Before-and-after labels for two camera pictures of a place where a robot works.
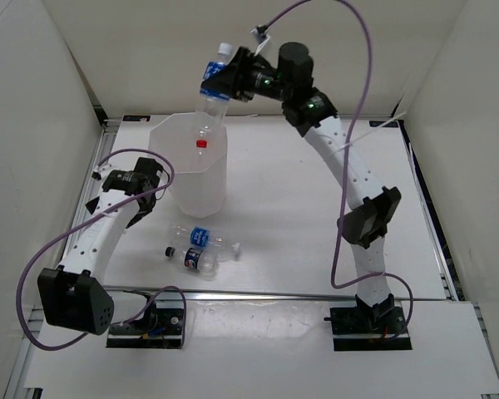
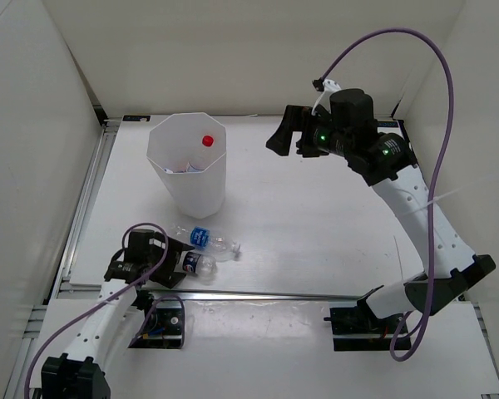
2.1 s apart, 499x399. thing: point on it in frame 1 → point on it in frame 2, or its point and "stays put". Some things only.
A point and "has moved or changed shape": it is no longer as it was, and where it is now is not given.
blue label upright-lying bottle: (211, 105) → (170, 171)
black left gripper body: (143, 211) → (152, 257)
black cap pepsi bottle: (205, 262) has moved or changed shape
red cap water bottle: (200, 155) has moved or changed shape
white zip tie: (365, 135) → (432, 200)
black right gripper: (236, 82) → (293, 120)
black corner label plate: (135, 117) stays put
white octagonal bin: (197, 156) stays put
